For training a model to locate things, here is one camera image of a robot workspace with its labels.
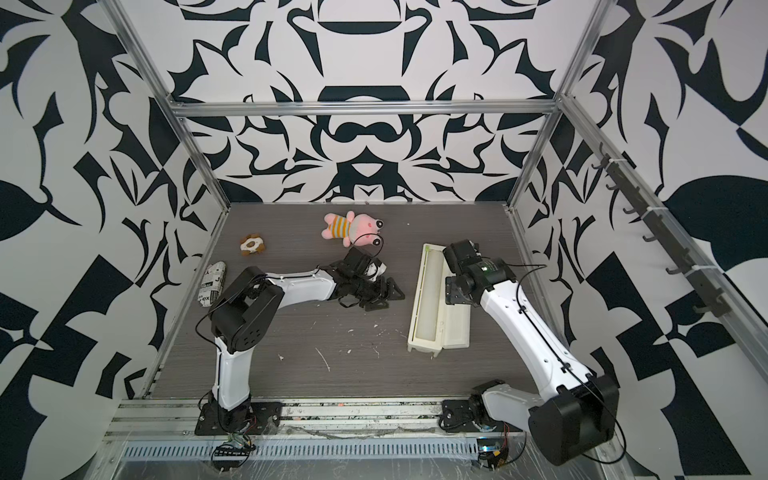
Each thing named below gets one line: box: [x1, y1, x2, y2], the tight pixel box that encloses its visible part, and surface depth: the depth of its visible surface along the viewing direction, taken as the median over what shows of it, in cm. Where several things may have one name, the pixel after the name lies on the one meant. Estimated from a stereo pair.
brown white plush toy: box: [240, 234, 265, 256], surface depth 107 cm
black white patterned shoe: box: [197, 260, 227, 308], surface depth 96 cm
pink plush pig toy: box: [321, 210, 384, 248], surface depth 107 cm
